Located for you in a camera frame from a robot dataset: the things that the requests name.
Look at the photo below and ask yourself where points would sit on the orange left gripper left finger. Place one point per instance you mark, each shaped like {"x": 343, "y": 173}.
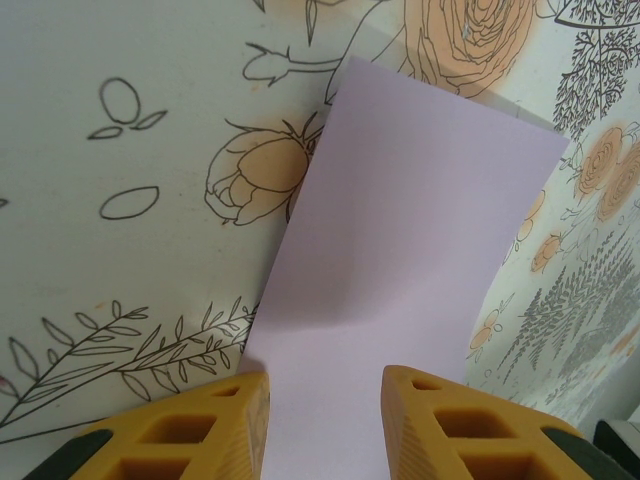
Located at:
{"x": 200, "y": 430}

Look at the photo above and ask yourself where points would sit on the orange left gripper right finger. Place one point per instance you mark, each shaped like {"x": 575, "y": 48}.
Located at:
{"x": 475, "y": 435}

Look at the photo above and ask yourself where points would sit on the purple paper sheet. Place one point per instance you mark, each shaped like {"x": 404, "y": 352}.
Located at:
{"x": 400, "y": 225}

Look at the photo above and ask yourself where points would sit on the floral printed tablecloth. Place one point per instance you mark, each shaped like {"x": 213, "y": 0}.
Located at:
{"x": 100, "y": 200}

